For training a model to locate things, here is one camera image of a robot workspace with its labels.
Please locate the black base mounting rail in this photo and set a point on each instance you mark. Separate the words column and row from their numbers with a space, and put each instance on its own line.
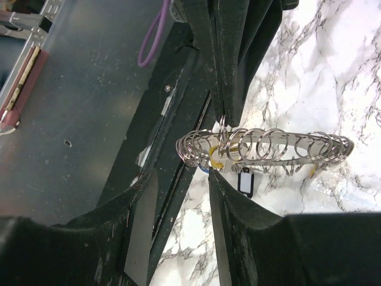
column 176, row 102

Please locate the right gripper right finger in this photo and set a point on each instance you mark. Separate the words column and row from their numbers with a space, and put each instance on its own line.
column 257, row 247

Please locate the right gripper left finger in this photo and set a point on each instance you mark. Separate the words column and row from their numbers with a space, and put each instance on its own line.
column 109, row 245

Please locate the black key tag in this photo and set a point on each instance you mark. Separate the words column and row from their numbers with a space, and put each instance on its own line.
column 246, row 182

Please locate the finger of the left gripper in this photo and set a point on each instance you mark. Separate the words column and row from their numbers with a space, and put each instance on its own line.
column 206, row 19
column 229, row 18

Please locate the yellow capped key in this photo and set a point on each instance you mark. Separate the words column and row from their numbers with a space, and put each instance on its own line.
column 218, row 158
column 312, row 171

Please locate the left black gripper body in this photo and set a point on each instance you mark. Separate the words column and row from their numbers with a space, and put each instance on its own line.
column 262, row 22

